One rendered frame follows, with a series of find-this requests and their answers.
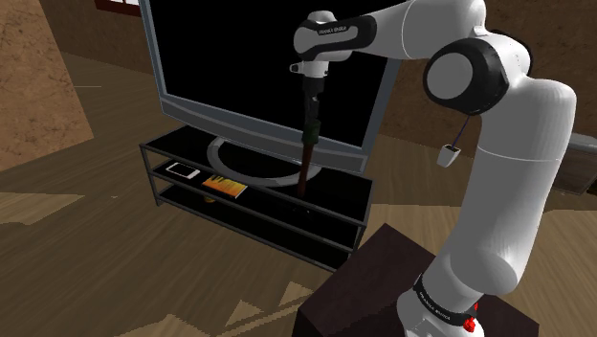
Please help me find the brown stick with green end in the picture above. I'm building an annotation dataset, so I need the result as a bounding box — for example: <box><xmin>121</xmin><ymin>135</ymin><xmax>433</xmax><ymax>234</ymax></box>
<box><xmin>295</xmin><ymin>119</ymin><xmax>323</xmax><ymax>198</ymax></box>

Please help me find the large flat screen television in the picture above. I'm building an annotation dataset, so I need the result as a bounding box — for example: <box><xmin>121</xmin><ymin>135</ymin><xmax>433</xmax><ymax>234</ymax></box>
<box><xmin>139</xmin><ymin>0</ymin><xmax>403</xmax><ymax>189</ymax></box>

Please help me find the black television shelf rack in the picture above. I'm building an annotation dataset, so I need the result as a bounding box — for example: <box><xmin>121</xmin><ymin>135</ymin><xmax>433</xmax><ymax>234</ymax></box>
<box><xmin>139</xmin><ymin>123</ymin><xmax>375</xmax><ymax>273</ymax></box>

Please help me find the orange book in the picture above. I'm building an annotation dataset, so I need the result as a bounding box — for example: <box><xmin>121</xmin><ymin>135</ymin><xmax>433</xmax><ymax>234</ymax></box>
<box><xmin>201</xmin><ymin>174</ymin><xmax>249</xmax><ymax>200</ymax></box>

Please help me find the small white hanging cup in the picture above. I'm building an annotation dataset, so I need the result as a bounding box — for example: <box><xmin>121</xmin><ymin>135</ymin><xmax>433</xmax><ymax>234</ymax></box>
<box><xmin>436</xmin><ymin>115</ymin><xmax>473</xmax><ymax>169</ymax></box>

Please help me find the white phone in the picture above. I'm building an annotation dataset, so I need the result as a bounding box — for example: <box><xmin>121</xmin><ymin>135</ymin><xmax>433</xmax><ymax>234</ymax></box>
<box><xmin>165</xmin><ymin>161</ymin><xmax>202</xmax><ymax>181</ymax></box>

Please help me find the dark robot stand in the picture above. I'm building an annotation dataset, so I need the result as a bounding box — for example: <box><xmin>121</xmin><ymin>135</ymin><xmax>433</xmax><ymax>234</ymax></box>
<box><xmin>292</xmin><ymin>222</ymin><xmax>541</xmax><ymax>337</ymax></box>

